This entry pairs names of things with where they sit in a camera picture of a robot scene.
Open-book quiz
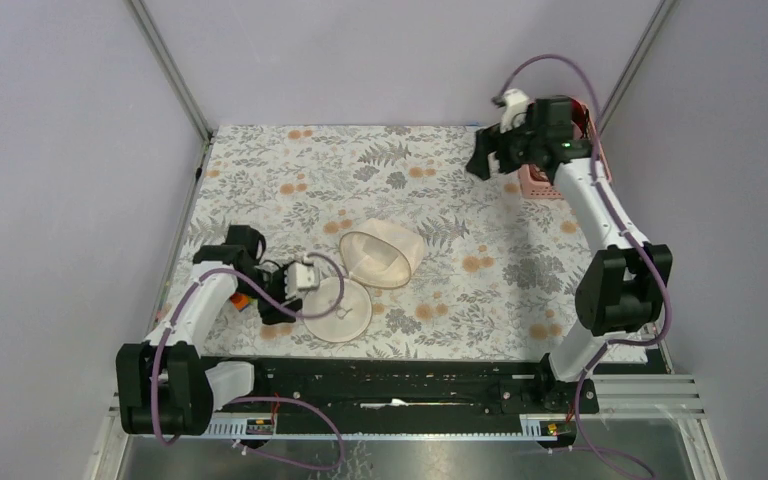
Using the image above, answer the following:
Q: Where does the black and red bra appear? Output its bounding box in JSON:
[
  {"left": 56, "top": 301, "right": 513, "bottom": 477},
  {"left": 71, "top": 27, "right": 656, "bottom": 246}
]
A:
[{"left": 569, "top": 97, "right": 591, "bottom": 138}]

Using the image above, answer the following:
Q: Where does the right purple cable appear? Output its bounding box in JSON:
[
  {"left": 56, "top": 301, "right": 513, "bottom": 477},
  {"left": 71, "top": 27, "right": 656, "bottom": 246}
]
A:
[{"left": 493, "top": 54, "right": 674, "bottom": 480}]

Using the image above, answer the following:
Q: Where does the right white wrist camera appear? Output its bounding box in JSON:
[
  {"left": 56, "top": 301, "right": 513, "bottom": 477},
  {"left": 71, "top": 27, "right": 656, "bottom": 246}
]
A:
[{"left": 492, "top": 88, "right": 533, "bottom": 133}]

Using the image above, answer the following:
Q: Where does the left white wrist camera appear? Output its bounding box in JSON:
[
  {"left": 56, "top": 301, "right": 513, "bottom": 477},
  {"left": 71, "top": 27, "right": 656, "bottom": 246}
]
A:
[{"left": 285, "top": 256, "right": 321, "bottom": 297}]

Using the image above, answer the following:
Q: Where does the right aluminium corner post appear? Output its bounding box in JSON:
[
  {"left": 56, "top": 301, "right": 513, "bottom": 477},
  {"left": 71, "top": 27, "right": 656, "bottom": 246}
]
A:
[{"left": 597, "top": 0, "right": 680, "bottom": 134}]

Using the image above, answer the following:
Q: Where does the aluminium front rail frame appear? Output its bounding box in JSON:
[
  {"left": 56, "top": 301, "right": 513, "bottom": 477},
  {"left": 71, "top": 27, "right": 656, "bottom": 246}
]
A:
[{"left": 87, "top": 375, "right": 726, "bottom": 479}]

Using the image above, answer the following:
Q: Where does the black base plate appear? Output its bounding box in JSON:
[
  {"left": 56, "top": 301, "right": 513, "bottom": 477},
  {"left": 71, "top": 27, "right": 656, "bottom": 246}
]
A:
[{"left": 195, "top": 357, "right": 608, "bottom": 440}]

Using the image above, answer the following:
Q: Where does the pink plastic basket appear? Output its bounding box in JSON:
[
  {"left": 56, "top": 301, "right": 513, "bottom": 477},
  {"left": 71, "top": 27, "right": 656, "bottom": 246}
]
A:
[{"left": 518, "top": 115, "right": 597, "bottom": 199}]

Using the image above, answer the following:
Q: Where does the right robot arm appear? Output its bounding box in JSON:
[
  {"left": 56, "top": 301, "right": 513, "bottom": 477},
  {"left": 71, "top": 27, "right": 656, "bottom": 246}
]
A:
[{"left": 466, "top": 89, "right": 673, "bottom": 412}]

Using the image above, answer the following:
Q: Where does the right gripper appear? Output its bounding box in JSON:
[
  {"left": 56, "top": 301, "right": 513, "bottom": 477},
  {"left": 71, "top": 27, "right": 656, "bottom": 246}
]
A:
[{"left": 464, "top": 114, "right": 543, "bottom": 182}]

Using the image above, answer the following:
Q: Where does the colourful toy block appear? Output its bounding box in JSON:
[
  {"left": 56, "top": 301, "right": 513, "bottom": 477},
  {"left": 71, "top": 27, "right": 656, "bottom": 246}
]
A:
[{"left": 229, "top": 293, "right": 252, "bottom": 312}]

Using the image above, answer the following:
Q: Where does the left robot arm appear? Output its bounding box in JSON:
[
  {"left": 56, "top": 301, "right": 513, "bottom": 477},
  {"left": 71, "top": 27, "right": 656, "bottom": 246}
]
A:
[{"left": 115, "top": 225, "right": 304, "bottom": 441}]

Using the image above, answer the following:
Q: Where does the purple cable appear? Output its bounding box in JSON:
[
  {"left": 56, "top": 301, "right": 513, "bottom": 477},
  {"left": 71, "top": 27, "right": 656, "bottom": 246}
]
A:
[
  {"left": 493, "top": 54, "right": 674, "bottom": 480},
  {"left": 149, "top": 251, "right": 348, "bottom": 473}
]

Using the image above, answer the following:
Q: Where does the left aluminium corner post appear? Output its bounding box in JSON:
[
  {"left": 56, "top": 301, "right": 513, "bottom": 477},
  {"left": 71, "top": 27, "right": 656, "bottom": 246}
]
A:
[{"left": 124, "top": 0, "right": 213, "bottom": 143}]

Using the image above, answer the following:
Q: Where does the aluminium corner post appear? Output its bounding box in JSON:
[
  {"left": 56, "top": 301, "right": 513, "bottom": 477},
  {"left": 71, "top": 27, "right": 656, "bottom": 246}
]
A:
[
  {"left": 597, "top": 0, "right": 680, "bottom": 134},
  {"left": 124, "top": 0, "right": 213, "bottom": 143}
]

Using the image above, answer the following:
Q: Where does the white mesh laundry bag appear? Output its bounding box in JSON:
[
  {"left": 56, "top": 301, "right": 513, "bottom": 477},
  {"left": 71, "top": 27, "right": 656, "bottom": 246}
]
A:
[{"left": 302, "top": 218, "right": 425, "bottom": 343}]

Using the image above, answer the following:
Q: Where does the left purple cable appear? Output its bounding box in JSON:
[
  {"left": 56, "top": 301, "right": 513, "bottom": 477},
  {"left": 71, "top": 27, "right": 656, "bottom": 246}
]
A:
[{"left": 149, "top": 251, "right": 348, "bottom": 473}]

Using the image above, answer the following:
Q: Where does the floral tablecloth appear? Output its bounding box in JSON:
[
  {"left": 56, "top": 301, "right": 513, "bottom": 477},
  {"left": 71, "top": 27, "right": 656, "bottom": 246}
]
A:
[{"left": 165, "top": 125, "right": 590, "bottom": 361}]

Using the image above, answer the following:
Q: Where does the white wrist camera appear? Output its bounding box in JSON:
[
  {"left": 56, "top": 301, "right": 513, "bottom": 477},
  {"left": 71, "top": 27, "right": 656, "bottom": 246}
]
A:
[
  {"left": 285, "top": 256, "right": 321, "bottom": 297},
  {"left": 492, "top": 88, "right": 533, "bottom": 133}
]

